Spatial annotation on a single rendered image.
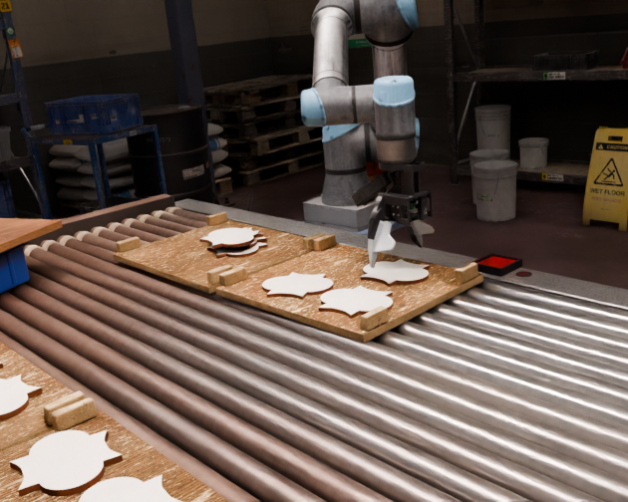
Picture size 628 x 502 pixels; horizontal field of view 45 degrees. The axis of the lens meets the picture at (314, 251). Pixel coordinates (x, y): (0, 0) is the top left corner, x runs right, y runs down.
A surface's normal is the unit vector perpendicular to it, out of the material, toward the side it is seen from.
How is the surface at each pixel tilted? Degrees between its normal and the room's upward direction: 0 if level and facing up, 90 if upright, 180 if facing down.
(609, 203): 78
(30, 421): 0
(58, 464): 0
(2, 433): 0
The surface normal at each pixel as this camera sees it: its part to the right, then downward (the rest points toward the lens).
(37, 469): -0.09, -0.95
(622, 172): -0.73, 0.02
